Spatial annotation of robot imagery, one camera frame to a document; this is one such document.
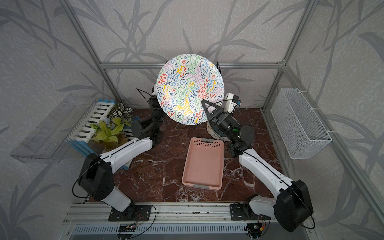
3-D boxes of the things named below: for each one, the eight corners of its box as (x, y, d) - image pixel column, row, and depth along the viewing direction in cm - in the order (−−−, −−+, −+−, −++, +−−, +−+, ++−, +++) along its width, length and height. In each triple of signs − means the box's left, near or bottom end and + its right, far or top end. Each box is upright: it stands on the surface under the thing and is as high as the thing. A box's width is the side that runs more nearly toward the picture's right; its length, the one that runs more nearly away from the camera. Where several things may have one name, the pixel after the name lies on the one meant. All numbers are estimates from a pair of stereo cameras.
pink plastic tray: (181, 188, 83) (180, 183, 77) (190, 143, 102) (190, 136, 96) (220, 193, 82) (222, 189, 76) (222, 146, 101) (223, 140, 94)
